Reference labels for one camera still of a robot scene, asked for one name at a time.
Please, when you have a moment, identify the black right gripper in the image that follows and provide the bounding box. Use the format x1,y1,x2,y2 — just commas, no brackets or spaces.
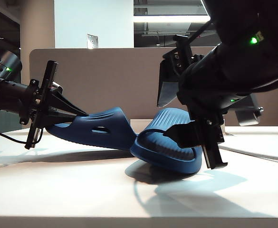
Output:
162,111,229,170

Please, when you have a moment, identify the white cable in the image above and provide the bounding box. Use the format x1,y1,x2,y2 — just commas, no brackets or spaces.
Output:
218,144,278,164

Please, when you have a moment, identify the blue rubber slipper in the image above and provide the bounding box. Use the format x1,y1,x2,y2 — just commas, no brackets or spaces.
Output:
45,106,139,152
130,108,203,174

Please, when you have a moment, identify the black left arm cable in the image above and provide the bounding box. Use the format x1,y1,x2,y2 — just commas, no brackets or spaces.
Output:
0,124,44,146

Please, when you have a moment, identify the brown desk partition panel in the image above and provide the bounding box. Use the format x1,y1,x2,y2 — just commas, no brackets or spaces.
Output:
29,48,278,128

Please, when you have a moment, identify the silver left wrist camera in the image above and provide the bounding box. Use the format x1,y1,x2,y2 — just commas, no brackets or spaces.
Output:
48,81,64,95

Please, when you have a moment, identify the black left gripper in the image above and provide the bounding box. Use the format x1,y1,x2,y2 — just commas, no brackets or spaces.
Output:
19,60,89,150

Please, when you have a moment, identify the silver metal wall plate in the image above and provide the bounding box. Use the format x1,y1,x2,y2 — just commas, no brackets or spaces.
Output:
86,34,99,49

